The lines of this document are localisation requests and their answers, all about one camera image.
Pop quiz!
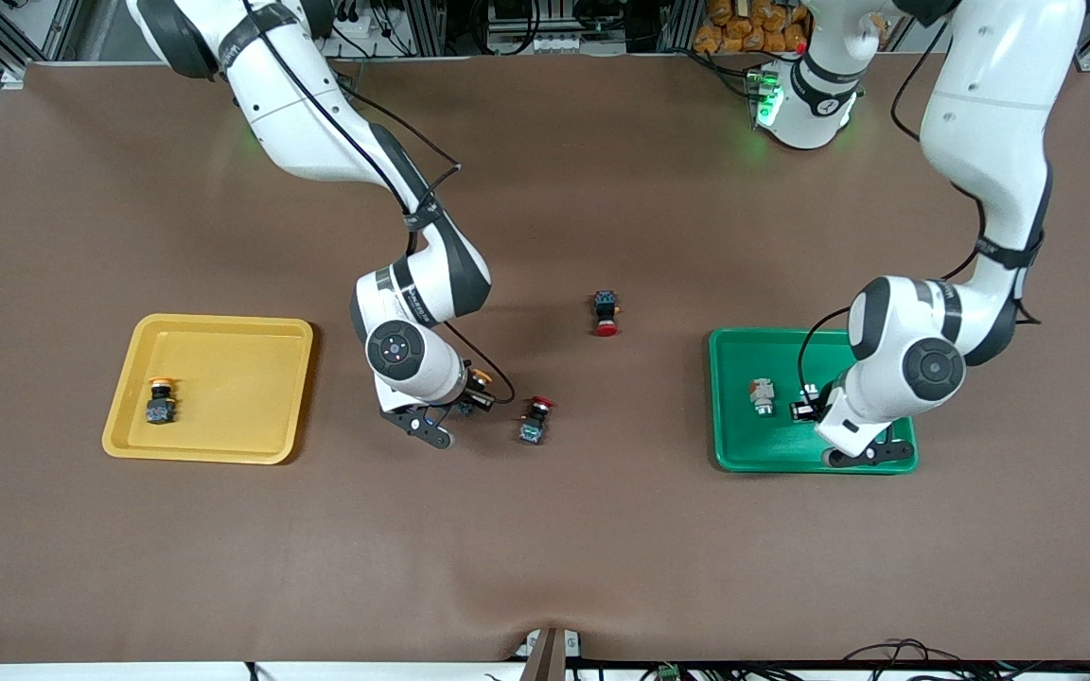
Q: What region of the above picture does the yellow push button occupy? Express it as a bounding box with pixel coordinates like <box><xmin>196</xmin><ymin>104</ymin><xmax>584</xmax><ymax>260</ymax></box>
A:
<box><xmin>455</xmin><ymin>367</ymin><xmax>495</xmax><ymax>417</ymax></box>
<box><xmin>146</xmin><ymin>377</ymin><xmax>178</xmax><ymax>427</ymax></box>

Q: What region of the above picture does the red push button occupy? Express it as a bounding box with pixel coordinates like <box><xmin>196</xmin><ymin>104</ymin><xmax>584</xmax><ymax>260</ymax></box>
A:
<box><xmin>519</xmin><ymin>395</ymin><xmax>555</xmax><ymax>445</ymax></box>
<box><xmin>592</xmin><ymin>289</ymin><xmax>624</xmax><ymax>339</ymax></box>

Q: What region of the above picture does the green plastic tray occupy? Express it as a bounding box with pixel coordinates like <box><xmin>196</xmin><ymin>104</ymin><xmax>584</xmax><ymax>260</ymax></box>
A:
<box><xmin>708</xmin><ymin>327</ymin><xmax>920</xmax><ymax>474</ymax></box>

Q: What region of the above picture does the brown table cover sheet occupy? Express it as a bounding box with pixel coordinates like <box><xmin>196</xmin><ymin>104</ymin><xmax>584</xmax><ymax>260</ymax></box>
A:
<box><xmin>0</xmin><ymin>52</ymin><xmax>1090</xmax><ymax>664</ymax></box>

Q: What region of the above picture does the yellow plastic tray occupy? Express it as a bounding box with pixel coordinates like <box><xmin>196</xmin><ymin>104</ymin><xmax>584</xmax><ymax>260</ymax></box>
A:
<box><xmin>101</xmin><ymin>313</ymin><xmax>315</xmax><ymax>465</ymax></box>

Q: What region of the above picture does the white power strip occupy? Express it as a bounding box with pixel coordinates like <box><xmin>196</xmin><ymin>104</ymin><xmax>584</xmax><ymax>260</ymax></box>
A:
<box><xmin>488</xmin><ymin>32</ymin><xmax>627</xmax><ymax>56</ymax></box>

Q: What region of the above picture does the pile of orange objects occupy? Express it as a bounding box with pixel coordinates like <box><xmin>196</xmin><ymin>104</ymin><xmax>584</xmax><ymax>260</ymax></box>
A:
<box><xmin>694</xmin><ymin>0</ymin><xmax>809</xmax><ymax>55</ymax></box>

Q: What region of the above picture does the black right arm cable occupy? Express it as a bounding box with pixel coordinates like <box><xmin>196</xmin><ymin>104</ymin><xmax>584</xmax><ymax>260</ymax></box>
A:
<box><xmin>242</xmin><ymin>0</ymin><xmax>517</xmax><ymax>407</ymax></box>

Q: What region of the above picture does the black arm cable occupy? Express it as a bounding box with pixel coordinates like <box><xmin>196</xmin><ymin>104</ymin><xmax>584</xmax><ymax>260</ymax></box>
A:
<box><xmin>242</xmin><ymin>0</ymin><xmax>517</xmax><ymax>407</ymax></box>
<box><xmin>796</xmin><ymin>19</ymin><xmax>1046</xmax><ymax>389</ymax></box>

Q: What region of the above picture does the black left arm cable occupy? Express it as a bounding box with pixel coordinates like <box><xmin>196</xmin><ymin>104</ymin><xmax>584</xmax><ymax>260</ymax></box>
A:
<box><xmin>796</xmin><ymin>19</ymin><xmax>1046</xmax><ymax>389</ymax></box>

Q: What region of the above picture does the black cable tangle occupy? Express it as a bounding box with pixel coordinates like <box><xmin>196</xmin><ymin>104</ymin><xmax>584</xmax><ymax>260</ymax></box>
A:
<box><xmin>838</xmin><ymin>639</ymin><xmax>1090</xmax><ymax>681</ymax></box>

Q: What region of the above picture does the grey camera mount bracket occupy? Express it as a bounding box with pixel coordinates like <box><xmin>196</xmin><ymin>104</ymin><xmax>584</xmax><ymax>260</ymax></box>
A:
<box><xmin>519</xmin><ymin>628</ymin><xmax>584</xmax><ymax>681</ymax></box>

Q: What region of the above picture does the black base cable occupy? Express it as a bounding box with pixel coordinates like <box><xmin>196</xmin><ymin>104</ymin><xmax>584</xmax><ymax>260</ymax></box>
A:
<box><xmin>682</xmin><ymin>47</ymin><xmax>760</xmax><ymax>97</ymax></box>

